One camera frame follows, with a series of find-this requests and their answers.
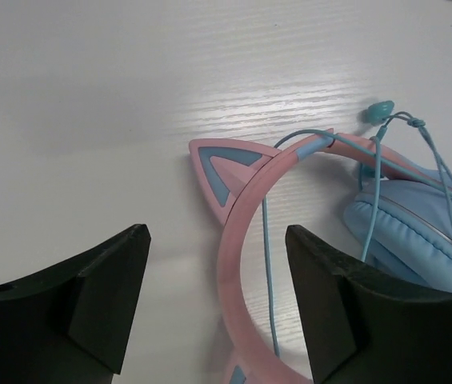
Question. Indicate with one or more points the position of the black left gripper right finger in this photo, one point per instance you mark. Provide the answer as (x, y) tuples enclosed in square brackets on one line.
[(362, 325)]

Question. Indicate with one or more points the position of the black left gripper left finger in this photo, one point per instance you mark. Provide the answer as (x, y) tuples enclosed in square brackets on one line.
[(71, 322)]

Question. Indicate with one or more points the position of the pink blue cat-ear headphones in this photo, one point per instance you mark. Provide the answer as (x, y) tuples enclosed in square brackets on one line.
[(405, 215)]

